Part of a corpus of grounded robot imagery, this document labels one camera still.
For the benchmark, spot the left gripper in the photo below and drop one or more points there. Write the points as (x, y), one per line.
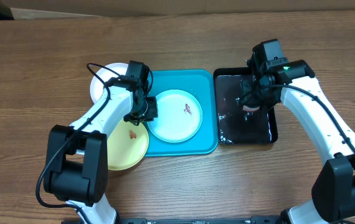
(152, 112)

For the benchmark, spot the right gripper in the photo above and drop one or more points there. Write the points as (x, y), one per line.
(253, 92)

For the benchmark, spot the green scrub sponge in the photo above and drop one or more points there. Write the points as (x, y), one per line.
(250, 109)

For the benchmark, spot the light blue plate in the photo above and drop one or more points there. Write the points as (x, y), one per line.
(179, 116)

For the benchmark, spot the white plate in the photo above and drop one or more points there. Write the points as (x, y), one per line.
(96, 86)

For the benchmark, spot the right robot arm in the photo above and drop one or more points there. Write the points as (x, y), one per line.
(277, 80)

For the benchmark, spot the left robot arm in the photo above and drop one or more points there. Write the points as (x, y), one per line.
(75, 174)

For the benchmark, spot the black water tray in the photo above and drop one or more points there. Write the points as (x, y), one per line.
(237, 125)

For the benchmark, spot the teal plastic tray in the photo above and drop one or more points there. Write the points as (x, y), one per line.
(200, 84)

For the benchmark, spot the yellow plate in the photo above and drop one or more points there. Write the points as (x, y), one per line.
(126, 145)

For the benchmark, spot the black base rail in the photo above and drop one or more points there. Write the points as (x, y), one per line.
(274, 219)

